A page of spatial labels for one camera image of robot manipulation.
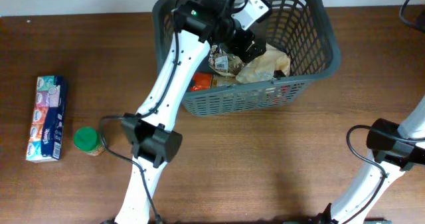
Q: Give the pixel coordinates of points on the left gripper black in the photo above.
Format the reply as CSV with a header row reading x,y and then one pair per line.
x,y
242,44

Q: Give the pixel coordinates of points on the clear brown snack bag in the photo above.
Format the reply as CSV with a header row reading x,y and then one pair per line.
x,y
225,64

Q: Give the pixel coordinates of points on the beige paper bag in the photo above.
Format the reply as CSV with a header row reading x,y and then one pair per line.
x,y
262,68

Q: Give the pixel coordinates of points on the orange pasta packet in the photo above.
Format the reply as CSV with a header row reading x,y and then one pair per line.
x,y
206,81

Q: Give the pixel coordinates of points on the green round lid jar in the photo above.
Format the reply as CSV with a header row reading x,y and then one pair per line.
x,y
87,140

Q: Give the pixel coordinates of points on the blue tissue multipack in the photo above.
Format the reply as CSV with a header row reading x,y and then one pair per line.
x,y
47,123

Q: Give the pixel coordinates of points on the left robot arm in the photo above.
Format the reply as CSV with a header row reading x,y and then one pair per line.
x,y
197,25

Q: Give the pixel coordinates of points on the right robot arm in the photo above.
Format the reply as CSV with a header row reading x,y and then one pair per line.
x,y
393,149

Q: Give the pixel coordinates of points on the grey plastic shopping basket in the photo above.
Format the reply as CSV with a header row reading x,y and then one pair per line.
x,y
299,28

